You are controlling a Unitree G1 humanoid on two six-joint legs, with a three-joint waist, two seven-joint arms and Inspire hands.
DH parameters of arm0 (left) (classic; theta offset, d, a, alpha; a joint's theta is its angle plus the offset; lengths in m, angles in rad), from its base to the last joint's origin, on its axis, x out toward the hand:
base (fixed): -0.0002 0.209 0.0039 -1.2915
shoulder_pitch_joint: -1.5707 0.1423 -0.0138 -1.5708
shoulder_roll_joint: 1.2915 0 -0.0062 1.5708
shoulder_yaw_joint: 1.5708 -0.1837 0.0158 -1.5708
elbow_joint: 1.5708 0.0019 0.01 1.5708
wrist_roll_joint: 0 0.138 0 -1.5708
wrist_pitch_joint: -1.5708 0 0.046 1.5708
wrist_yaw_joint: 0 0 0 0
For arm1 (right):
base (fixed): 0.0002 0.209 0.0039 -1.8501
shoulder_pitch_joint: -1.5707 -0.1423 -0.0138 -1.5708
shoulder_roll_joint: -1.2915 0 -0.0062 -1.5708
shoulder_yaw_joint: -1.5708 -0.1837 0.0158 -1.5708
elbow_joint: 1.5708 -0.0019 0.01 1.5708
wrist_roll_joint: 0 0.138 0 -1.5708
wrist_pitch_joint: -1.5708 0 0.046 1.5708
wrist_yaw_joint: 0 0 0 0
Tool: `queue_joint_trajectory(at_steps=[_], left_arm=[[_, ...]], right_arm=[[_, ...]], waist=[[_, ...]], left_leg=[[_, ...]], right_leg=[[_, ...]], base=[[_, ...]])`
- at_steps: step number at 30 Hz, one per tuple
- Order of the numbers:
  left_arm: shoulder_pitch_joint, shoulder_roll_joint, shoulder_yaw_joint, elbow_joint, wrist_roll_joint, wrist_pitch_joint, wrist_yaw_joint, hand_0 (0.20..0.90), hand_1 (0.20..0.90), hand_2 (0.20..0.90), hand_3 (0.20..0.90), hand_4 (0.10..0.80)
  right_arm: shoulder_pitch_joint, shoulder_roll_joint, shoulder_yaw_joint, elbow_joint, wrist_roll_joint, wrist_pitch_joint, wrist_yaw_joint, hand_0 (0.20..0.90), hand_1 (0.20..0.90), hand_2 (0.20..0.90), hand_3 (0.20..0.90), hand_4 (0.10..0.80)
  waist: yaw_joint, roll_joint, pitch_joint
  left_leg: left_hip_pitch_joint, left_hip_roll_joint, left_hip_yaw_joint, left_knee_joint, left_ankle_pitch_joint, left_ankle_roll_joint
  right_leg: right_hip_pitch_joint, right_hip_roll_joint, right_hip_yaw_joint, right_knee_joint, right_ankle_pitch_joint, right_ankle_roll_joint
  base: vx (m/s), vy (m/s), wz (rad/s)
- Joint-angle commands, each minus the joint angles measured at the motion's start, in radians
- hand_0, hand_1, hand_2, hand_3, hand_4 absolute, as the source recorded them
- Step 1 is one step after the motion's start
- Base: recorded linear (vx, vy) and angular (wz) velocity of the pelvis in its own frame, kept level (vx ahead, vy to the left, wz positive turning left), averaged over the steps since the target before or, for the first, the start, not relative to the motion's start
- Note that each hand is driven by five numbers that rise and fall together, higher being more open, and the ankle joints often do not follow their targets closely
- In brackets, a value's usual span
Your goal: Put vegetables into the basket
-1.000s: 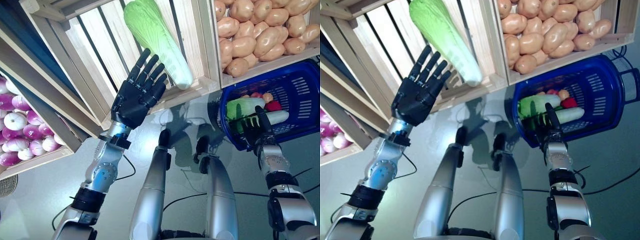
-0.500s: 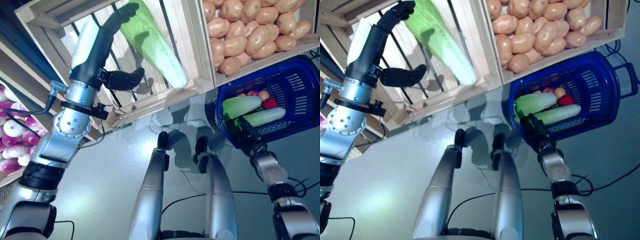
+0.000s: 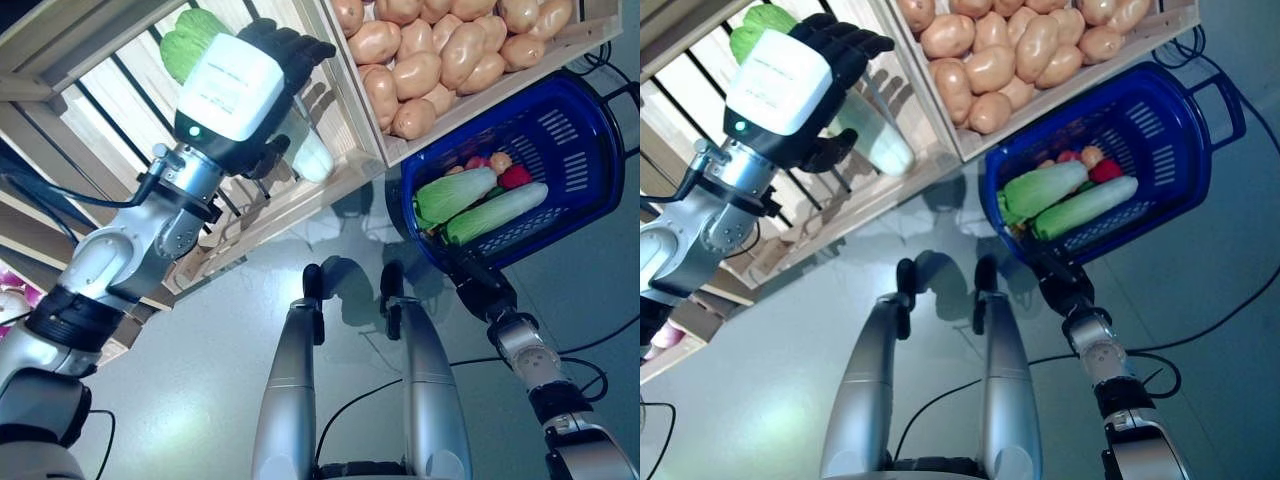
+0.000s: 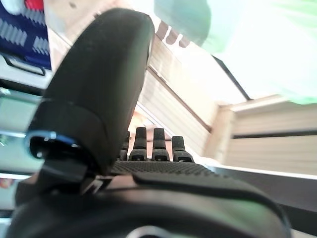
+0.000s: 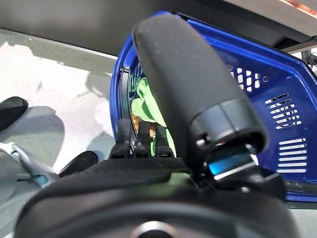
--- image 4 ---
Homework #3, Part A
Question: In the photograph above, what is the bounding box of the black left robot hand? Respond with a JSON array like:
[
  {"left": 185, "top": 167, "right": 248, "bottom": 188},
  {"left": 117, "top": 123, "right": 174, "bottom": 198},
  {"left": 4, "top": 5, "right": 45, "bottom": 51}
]
[{"left": 6, "top": 7, "right": 292, "bottom": 238}]

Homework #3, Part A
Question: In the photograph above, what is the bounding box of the green white napa cabbage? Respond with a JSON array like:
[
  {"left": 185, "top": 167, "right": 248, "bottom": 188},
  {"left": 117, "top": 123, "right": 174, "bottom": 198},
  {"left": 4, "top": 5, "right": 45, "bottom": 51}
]
[{"left": 153, "top": 0, "right": 317, "bottom": 105}]

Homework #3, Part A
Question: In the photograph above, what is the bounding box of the blue plastic shopping basket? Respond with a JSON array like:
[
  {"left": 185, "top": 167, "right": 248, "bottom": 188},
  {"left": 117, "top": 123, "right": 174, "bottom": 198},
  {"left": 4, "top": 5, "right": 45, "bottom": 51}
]
[{"left": 0, "top": 0, "right": 53, "bottom": 76}]

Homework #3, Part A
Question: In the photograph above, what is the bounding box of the red vegetable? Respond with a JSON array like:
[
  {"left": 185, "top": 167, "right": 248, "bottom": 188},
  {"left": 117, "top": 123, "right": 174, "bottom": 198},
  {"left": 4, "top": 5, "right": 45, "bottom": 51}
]
[{"left": 24, "top": 0, "right": 45, "bottom": 10}]

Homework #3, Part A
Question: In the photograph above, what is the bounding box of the wide slatted wooden crate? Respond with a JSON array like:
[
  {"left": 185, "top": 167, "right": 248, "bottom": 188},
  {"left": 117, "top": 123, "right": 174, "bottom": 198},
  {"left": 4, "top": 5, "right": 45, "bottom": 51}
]
[{"left": 47, "top": 0, "right": 317, "bottom": 179}]

